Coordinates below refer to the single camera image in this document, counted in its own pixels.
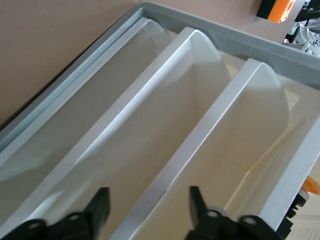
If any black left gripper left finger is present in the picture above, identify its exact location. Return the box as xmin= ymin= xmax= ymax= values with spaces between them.
xmin=49 ymin=186 xmax=111 ymax=240

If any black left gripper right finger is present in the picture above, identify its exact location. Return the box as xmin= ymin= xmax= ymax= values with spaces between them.
xmin=184 ymin=185 xmax=236 ymax=240

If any white plastic drawer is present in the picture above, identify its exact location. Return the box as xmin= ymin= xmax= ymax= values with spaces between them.
xmin=0 ymin=26 xmax=233 ymax=240
xmin=109 ymin=57 xmax=302 ymax=240
xmin=0 ymin=16 xmax=181 ymax=184

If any orange and black device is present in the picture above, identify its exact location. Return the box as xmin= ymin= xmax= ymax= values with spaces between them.
xmin=286 ymin=174 xmax=320 ymax=219

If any grey divided plastic bin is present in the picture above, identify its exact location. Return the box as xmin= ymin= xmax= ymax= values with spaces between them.
xmin=0 ymin=1 xmax=320 ymax=240

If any orange button enclosure box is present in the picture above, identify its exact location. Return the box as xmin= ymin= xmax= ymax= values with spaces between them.
xmin=256 ymin=0 xmax=297 ymax=25

